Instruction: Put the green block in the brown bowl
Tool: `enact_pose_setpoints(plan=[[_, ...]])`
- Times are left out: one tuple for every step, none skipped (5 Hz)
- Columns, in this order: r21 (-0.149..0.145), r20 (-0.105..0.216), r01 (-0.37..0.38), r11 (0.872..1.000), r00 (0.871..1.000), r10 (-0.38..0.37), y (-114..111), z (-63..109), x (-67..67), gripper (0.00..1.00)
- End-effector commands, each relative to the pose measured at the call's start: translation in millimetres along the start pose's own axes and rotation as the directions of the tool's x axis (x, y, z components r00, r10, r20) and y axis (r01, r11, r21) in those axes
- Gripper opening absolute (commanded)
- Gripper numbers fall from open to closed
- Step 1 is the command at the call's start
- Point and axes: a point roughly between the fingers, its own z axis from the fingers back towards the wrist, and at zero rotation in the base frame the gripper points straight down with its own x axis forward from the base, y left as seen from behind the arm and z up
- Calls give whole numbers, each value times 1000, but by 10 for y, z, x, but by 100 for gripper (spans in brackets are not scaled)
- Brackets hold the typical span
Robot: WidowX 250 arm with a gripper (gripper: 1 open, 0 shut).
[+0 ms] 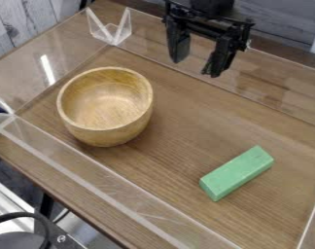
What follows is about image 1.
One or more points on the green rectangular block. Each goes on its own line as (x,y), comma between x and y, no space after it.
(228,177)

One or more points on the black table leg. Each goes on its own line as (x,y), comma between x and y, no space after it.
(46,206)

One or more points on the brown wooden bowl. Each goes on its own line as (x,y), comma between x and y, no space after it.
(105,105)

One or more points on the black metal base plate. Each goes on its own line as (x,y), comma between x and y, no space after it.
(57,237)

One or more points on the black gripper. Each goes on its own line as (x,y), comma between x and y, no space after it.
(215,14)

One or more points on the clear acrylic tray enclosure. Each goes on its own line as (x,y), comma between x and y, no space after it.
(170,160)

